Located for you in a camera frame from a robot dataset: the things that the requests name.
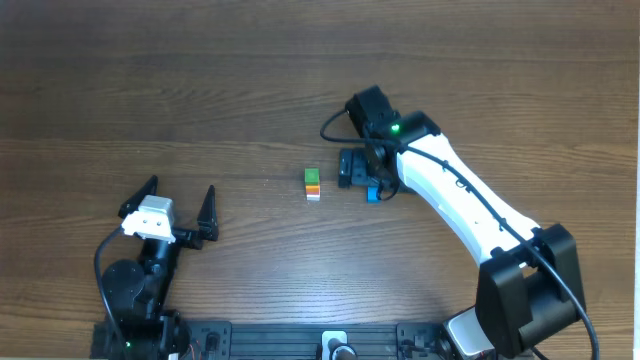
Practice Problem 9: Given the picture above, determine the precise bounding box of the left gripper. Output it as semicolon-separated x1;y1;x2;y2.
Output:
117;174;220;251

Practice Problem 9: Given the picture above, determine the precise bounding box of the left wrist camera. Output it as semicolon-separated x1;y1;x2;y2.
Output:
120;195;177;245

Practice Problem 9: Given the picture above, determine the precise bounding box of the mounting rail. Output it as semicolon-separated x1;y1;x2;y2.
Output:
92;319;451;360

